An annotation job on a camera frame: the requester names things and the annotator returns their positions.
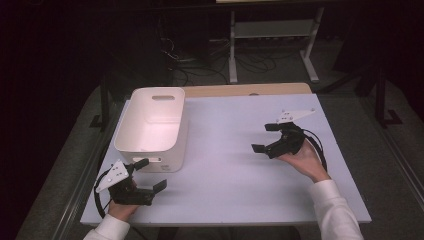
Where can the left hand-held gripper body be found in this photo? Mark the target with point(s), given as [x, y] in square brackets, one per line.
[130, 195]

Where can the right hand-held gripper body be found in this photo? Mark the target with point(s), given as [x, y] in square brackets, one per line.
[288, 141]

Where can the white plastic bin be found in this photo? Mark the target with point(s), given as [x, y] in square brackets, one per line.
[150, 113]

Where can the person's left hand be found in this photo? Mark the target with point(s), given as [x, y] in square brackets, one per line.
[120, 210]

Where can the person's right hand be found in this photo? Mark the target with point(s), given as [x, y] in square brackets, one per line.
[306, 163]

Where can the white table board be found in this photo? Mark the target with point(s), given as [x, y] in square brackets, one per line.
[226, 180]

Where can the wooden table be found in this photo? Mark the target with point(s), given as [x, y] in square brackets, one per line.
[246, 89]

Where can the black stand leg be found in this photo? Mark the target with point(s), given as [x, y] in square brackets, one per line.
[105, 100]
[380, 96]

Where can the metal floor rail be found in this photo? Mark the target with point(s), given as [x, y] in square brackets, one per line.
[80, 186]
[396, 156]

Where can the white metal desk frame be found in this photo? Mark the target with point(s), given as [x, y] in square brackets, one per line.
[273, 29]

